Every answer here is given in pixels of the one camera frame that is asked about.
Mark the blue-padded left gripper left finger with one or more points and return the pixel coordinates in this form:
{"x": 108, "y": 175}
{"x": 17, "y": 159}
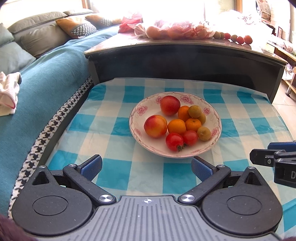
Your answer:
{"x": 81, "y": 176}

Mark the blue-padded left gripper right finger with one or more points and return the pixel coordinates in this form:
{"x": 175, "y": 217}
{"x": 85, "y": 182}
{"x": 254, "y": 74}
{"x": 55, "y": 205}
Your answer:
{"x": 287, "y": 146}

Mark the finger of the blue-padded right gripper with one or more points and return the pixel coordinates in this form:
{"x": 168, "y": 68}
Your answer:
{"x": 212, "y": 178}

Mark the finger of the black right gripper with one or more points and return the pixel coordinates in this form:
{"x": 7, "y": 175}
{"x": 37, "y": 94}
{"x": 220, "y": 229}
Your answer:
{"x": 263, "y": 157}

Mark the red tomato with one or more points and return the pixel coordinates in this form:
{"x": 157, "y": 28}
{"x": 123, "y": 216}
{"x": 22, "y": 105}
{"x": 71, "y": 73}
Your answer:
{"x": 174, "y": 142}
{"x": 190, "y": 138}

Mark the brown longan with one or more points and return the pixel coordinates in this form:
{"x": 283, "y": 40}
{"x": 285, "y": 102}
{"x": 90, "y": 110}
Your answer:
{"x": 204, "y": 133}
{"x": 202, "y": 118}
{"x": 194, "y": 111}

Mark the orange tangerine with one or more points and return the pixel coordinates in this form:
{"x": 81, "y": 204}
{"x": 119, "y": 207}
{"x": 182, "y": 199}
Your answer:
{"x": 193, "y": 124}
{"x": 183, "y": 113}
{"x": 177, "y": 126}

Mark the red-yellow peach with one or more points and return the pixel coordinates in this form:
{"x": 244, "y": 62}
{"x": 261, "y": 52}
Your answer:
{"x": 155, "y": 126}

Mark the red apple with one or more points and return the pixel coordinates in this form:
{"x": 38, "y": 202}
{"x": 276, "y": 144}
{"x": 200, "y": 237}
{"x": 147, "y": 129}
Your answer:
{"x": 169, "y": 105}

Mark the bag of fruits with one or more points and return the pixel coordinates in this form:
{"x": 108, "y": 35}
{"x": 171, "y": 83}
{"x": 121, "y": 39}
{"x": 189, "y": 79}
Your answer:
{"x": 164, "y": 27}

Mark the blue checkered tablecloth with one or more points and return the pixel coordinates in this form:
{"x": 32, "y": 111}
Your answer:
{"x": 101, "y": 126}

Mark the houndstooth blanket trim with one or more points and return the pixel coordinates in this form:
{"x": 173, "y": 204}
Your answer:
{"x": 47, "y": 139}

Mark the white floral plate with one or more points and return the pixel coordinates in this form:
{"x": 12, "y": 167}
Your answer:
{"x": 151, "y": 106}

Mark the wooden side shelf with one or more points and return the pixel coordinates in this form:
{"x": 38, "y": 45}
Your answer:
{"x": 289, "y": 76}

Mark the teal sofa blanket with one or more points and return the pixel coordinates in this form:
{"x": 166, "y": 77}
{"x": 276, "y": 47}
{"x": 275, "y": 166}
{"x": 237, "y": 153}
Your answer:
{"x": 46, "y": 85}

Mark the white pink cloth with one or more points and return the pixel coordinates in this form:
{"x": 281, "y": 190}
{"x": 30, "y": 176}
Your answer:
{"x": 10, "y": 87}

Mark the dark coffee table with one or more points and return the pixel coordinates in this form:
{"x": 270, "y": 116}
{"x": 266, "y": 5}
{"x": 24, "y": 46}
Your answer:
{"x": 126, "y": 55}

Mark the grey sofa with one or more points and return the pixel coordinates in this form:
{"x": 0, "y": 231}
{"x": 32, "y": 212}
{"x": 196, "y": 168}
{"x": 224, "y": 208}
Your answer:
{"x": 28, "y": 39}

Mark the orange patterned cushion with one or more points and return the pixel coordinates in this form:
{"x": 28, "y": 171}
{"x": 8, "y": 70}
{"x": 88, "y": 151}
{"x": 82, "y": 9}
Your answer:
{"x": 76, "y": 27}

